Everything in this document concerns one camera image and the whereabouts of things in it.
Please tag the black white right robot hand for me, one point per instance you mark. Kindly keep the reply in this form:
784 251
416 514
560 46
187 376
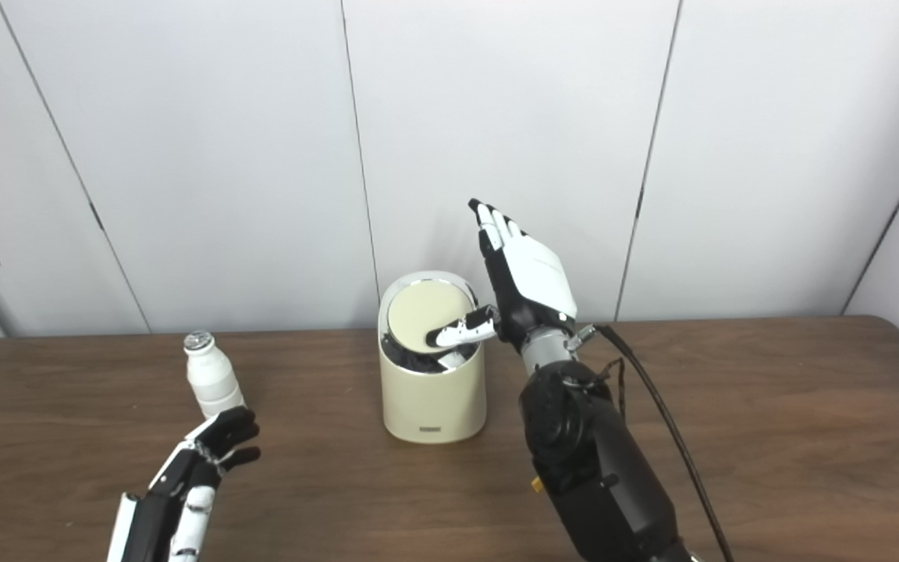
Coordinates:
535 277

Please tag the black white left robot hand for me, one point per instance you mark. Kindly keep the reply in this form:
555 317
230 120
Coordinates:
184 488

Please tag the small white plastic bottle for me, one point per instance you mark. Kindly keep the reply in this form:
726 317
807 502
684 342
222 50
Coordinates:
214 382

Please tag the round cream bin lid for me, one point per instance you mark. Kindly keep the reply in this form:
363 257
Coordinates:
422 312

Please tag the cream-colored bin body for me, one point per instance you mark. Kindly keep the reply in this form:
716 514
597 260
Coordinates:
434 402

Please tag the black wall panel clip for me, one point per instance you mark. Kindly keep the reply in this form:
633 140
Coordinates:
96 216
639 203

